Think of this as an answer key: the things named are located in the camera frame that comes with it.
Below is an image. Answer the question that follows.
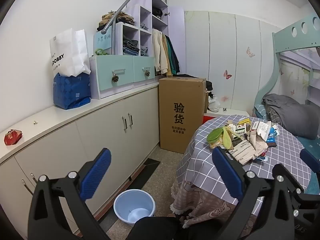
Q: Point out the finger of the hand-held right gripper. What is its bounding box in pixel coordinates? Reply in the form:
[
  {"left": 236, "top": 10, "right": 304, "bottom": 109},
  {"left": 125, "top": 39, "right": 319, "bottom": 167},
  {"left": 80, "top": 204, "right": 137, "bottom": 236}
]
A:
[
  {"left": 272, "top": 164, "right": 320, "bottom": 207},
  {"left": 299, "top": 149, "right": 320, "bottom": 175}
]

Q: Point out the purple cubby shelf unit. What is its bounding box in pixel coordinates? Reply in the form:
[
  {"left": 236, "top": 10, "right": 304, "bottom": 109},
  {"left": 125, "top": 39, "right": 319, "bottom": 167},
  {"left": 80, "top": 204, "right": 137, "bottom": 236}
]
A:
[{"left": 114, "top": 0, "right": 186, "bottom": 77}]

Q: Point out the teal paper sign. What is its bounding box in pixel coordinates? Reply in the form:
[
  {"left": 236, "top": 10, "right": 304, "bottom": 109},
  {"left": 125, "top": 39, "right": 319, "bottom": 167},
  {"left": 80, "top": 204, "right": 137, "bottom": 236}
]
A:
[{"left": 94, "top": 28, "right": 112, "bottom": 53}]

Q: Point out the grey checked tablecloth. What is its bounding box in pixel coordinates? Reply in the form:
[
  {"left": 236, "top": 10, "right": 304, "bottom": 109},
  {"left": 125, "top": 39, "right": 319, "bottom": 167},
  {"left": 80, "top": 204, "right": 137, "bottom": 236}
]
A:
[{"left": 175, "top": 114, "right": 313, "bottom": 193}]

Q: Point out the grey duvet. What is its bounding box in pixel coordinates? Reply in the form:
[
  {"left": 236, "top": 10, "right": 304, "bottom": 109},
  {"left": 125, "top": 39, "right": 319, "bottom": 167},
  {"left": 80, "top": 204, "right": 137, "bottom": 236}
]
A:
[{"left": 262, "top": 93, "right": 320, "bottom": 140}]

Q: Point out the blue plaid bedding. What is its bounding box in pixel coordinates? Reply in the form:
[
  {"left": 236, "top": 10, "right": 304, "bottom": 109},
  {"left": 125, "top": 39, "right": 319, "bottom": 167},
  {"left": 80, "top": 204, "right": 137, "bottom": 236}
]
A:
[{"left": 252, "top": 104, "right": 270, "bottom": 122}]

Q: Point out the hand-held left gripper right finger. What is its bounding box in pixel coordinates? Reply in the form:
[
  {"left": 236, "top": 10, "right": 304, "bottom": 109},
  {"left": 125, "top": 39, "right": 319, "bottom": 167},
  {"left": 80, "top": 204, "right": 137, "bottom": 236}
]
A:
[{"left": 212, "top": 146, "right": 294, "bottom": 240}]

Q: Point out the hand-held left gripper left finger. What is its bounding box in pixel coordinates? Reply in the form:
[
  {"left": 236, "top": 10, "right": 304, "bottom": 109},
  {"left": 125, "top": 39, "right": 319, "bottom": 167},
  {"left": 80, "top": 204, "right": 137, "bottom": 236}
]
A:
[{"left": 27, "top": 148, "right": 112, "bottom": 240}]

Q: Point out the crumpled printed paper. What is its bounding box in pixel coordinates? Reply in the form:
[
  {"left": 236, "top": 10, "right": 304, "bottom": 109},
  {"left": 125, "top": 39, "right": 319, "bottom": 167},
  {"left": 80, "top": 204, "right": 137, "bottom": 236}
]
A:
[{"left": 228, "top": 129, "right": 268, "bottom": 166}]

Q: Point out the tall cardboard box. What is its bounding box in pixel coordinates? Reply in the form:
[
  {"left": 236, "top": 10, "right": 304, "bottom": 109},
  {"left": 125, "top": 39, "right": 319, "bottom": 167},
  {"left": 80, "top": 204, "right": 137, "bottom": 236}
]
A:
[{"left": 159, "top": 77, "right": 207, "bottom": 154}]

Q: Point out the white low cabinet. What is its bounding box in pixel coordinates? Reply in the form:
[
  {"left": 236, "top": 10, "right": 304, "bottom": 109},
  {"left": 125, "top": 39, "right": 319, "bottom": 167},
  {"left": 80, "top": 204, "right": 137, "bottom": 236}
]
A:
[{"left": 0, "top": 80, "right": 161, "bottom": 237}]

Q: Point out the yellow wilted leaf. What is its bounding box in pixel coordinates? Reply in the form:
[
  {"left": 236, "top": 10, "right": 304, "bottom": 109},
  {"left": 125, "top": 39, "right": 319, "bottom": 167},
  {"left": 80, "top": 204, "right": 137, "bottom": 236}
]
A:
[{"left": 222, "top": 126, "right": 242, "bottom": 151}]

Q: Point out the blue plastic package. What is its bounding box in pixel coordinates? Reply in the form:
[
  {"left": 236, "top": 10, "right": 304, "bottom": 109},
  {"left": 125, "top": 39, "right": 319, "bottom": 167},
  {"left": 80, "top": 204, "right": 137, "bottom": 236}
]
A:
[{"left": 53, "top": 72, "right": 92, "bottom": 110}]

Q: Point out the white printed carton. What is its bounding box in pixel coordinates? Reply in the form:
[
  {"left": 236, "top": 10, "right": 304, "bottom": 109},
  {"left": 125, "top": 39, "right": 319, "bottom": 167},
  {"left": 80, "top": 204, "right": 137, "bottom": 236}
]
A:
[{"left": 254, "top": 121, "right": 272, "bottom": 138}]

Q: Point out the red packet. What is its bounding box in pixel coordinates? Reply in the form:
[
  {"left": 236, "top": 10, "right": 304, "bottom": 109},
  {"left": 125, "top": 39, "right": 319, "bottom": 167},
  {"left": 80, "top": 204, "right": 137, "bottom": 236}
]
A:
[{"left": 4, "top": 129, "right": 23, "bottom": 146}]

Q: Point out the green leaf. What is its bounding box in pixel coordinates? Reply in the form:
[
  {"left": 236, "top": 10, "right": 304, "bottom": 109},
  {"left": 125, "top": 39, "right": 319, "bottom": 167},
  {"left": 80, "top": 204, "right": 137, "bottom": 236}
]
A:
[{"left": 207, "top": 127, "right": 231, "bottom": 143}]

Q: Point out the white wardrobe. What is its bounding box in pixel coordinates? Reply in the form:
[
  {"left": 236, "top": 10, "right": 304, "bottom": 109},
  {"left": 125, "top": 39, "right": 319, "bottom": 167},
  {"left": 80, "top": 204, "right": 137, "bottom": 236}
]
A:
[{"left": 184, "top": 10, "right": 281, "bottom": 116}]

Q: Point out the light blue plastic bucket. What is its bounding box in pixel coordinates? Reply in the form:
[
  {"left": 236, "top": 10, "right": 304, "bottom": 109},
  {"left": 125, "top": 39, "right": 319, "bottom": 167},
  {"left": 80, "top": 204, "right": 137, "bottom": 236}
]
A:
[{"left": 114, "top": 189, "right": 156, "bottom": 225}]

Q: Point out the beige hanging jacket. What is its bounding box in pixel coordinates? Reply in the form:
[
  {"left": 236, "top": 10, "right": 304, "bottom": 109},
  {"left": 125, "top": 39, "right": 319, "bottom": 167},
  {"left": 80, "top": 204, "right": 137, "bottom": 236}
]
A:
[{"left": 152, "top": 29, "right": 168, "bottom": 74}]

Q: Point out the white paper shopping bag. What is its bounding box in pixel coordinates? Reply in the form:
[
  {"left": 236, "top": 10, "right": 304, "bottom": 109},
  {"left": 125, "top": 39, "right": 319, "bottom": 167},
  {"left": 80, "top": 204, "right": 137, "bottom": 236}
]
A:
[{"left": 49, "top": 28, "right": 92, "bottom": 77}]

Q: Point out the green label white carton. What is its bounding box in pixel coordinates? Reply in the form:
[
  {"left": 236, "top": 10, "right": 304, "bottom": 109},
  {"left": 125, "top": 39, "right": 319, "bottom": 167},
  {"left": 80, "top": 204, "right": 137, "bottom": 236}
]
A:
[{"left": 232, "top": 123, "right": 252, "bottom": 137}]

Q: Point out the teal bunk bed frame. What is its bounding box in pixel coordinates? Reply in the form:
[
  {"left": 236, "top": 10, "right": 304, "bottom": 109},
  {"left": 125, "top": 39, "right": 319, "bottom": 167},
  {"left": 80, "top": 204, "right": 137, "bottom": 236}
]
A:
[{"left": 252, "top": 12, "right": 320, "bottom": 120}]

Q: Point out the pile of folded clothes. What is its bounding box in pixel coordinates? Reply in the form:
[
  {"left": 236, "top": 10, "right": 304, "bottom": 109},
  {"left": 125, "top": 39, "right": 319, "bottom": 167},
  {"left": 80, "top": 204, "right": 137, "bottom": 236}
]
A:
[{"left": 97, "top": 11, "right": 136, "bottom": 31}]

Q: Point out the pink printed table quilt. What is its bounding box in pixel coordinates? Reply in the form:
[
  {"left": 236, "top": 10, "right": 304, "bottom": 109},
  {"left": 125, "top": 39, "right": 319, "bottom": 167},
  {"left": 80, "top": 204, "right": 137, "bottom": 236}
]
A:
[{"left": 171, "top": 177, "right": 266, "bottom": 228}]

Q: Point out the green hanging jacket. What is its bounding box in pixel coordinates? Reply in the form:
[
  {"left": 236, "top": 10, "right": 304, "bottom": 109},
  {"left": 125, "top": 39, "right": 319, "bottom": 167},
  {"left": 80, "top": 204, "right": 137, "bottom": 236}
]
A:
[{"left": 166, "top": 36, "right": 176, "bottom": 73}]

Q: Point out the stepped shelf unit with drawers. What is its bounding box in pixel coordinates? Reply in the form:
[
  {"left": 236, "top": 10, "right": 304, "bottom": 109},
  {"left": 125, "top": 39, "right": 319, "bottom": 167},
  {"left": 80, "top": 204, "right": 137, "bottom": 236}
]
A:
[{"left": 97, "top": 0, "right": 168, "bottom": 55}]

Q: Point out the dark hanging jacket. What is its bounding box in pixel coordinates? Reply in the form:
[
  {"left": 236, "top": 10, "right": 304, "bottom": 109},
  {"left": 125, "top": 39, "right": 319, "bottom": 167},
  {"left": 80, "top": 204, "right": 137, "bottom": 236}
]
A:
[{"left": 171, "top": 37, "right": 180, "bottom": 73}]

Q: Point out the white plastic bag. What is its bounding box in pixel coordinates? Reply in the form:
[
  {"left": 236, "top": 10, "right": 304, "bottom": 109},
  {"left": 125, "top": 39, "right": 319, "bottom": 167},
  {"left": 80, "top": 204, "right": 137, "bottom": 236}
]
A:
[{"left": 208, "top": 95, "right": 221, "bottom": 113}]

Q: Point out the stack of folded jeans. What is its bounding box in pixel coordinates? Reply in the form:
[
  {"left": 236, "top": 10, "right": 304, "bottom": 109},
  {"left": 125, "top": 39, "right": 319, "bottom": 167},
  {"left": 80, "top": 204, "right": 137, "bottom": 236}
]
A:
[{"left": 122, "top": 37, "right": 139, "bottom": 55}]

